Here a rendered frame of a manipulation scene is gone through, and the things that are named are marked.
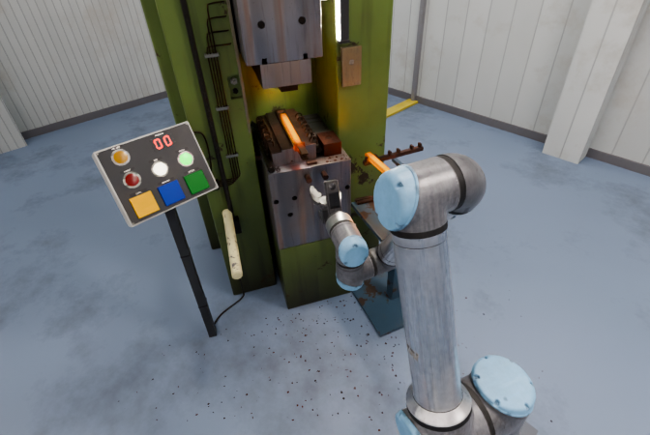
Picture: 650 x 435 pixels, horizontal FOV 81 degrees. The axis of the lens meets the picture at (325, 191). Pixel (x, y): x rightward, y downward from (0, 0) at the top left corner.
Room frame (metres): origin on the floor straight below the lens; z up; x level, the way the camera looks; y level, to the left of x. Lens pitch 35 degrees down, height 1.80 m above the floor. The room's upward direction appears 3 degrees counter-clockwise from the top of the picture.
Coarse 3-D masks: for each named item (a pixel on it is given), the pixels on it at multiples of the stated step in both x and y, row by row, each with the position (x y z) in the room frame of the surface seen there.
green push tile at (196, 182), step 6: (192, 174) 1.23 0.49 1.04; (198, 174) 1.24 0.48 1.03; (186, 180) 1.20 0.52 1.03; (192, 180) 1.21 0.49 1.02; (198, 180) 1.22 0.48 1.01; (204, 180) 1.23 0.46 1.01; (192, 186) 1.20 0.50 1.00; (198, 186) 1.21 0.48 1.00; (204, 186) 1.22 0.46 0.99; (192, 192) 1.18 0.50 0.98
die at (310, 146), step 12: (264, 120) 1.81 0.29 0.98; (276, 120) 1.78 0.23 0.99; (300, 120) 1.76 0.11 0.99; (276, 132) 1.64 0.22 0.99; (300, 132) 1.62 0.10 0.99; (276, 144) 1.54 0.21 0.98; (288, 144) 1.52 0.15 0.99; (312, 144) 1.51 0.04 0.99; (276, 156) 1.46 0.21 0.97; (288, 156) 1.48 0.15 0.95; (312, 156) 1.51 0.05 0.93
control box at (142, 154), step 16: (176, 128) 1.31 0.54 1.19; (128, 144) 1.20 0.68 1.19; (144, 144) 1.22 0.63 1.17; (160, 144) 1.24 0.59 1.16; (176, 144) 1.27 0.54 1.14; (192, 144) 1.30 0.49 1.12; (96, 160) 1.13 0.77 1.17; (112, 160) 1.14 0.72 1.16; (128, 160) 1.16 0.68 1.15; (144, 160) 1.19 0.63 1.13; (160, 160) 1.21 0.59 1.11; (176, 160) 1.24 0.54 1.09; (192, 160) 1.26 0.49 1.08; (112, 176) 1.11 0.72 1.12; (144, 176) 1.15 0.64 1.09; (160, 176) 1.17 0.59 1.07; (176, 176) 1.20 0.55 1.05; (208, 176) 1.25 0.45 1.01; (112, 192) 1.09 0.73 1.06; (128, 192) 1.09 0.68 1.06; (144, 192) 1.12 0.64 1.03; (128, 208) 1.06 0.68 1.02; (160, 208) 1.10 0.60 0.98; (128, 224) 1.07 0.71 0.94
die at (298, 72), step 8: (304, 56) 1.54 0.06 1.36; (264, 64) 1.46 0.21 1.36; (272, 64) 1.47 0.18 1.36; (280, 64) 1.48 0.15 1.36; (288, 64) 1.49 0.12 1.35; (296, 64) 1.49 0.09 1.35; (304, 64) 1.50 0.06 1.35; (256, 72) 1.59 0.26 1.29; (264, 72) 1.46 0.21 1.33; (272, 72) 1.47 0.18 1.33; (280, 72) 1.48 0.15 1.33; (288, 72) 1.49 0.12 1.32; (296, 72) 1.49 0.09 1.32; (304, 72) 1.50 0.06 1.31; (264, 80) 1.46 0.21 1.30; (272, 80) 1.47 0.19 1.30; (280, 80) 1.48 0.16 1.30; (288, 80) 1.48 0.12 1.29; (296, 80) 1.49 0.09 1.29; (304, 80) 1.50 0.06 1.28; (264, 88) 1.46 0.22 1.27
